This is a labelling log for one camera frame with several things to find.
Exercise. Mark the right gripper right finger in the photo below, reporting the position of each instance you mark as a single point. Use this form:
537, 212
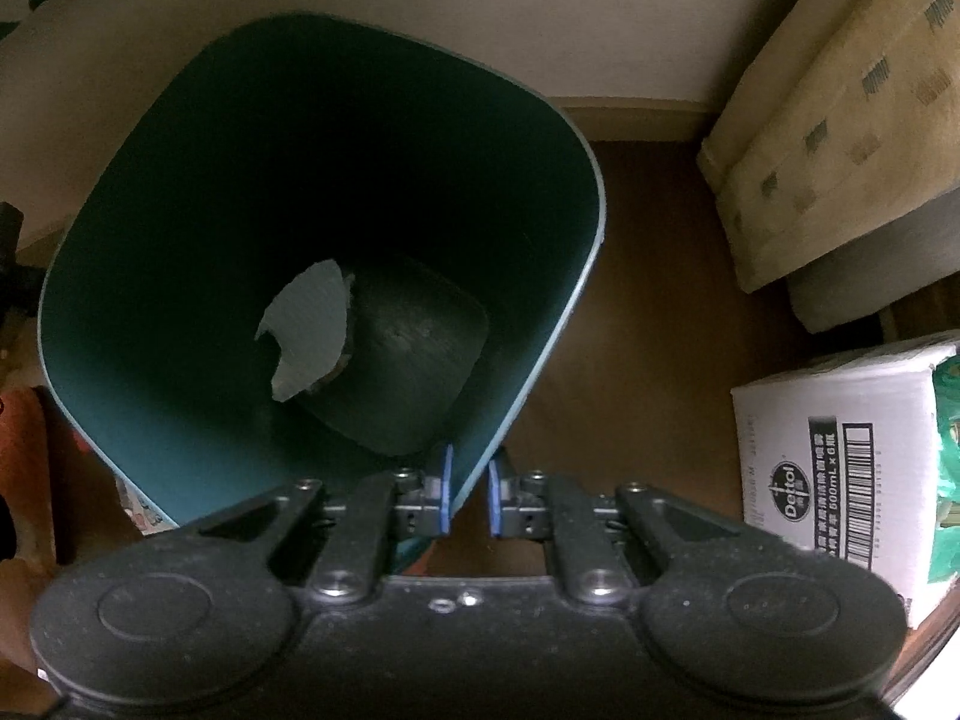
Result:
516, 501

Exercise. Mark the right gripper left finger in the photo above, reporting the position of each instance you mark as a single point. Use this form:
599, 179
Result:
424, 497

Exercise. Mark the dark teal trash bin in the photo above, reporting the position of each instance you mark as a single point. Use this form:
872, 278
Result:
466, 208

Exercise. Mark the grey paper scrap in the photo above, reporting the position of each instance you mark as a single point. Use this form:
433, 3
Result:
308, 322

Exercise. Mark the white Dettol cardboard box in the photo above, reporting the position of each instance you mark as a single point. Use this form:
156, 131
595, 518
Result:
842, 458

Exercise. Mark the green plastic bag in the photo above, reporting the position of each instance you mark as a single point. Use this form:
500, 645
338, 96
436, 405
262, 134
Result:
944, 556

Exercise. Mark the grey cushioned stool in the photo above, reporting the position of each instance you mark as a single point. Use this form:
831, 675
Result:
867, 274

